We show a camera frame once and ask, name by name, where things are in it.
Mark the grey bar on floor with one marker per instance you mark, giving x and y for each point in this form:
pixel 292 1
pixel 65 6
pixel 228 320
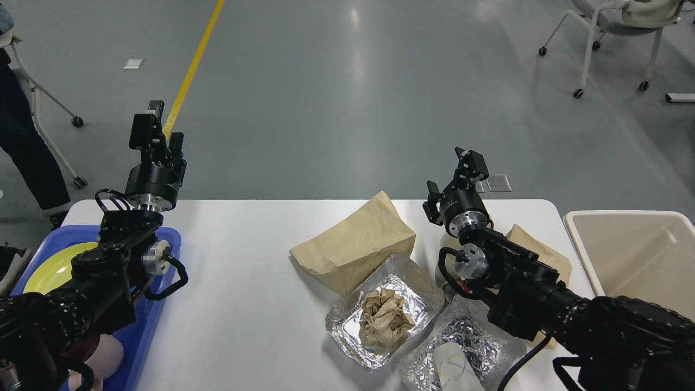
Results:
pixel 680 97

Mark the large brown paper bag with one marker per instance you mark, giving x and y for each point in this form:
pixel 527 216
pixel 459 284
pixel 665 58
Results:
pixel 345 255

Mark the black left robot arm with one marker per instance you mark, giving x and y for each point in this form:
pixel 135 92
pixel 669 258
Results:
pixel 128 263

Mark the beige plastic bin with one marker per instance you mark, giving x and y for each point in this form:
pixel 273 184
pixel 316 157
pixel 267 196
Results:
pixel 647 255

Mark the foil tray with cup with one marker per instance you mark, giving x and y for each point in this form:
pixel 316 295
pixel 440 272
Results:
pixel 490 351

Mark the small brown paper bag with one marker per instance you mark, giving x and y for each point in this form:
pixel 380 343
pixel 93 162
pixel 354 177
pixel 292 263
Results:
pixel 546 254

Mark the yellow plastic plate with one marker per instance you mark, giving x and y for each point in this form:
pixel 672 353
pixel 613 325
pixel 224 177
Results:
pixel 56 269

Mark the foil tray with paper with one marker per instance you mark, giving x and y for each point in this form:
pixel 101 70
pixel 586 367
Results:
pixel 422 299

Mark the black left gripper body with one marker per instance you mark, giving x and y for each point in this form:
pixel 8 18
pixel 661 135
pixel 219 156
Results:
pixel 152 187

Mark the blue plastic tray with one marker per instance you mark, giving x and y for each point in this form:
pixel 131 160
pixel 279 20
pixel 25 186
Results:
pixel 136 337

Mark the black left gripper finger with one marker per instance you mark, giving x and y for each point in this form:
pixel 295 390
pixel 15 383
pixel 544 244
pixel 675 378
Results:
pixel 179 164
pixel 147 135

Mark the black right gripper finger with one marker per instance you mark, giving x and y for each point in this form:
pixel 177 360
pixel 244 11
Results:
pixel 431 208
pixel 471 170

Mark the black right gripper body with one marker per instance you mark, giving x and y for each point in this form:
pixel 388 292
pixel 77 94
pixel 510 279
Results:
pixel 463 211

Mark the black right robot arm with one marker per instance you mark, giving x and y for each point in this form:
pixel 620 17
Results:
pixel 615 343

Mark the crumpled brown paper ball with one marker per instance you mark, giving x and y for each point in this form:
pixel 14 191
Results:
pixel 384 321

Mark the pink mug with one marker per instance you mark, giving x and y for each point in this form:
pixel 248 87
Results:
pixel 103 354

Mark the white wheeled chair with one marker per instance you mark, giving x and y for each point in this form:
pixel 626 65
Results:
pixel 622 18

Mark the right metal floor plate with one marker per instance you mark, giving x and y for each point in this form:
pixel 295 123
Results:
pixel 499 183

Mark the white paper cup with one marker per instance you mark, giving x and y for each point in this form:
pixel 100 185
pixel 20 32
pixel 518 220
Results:
pixel 453 369

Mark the seated person in dark clothes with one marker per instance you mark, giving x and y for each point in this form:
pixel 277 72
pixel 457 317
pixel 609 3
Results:
pixel 28 151

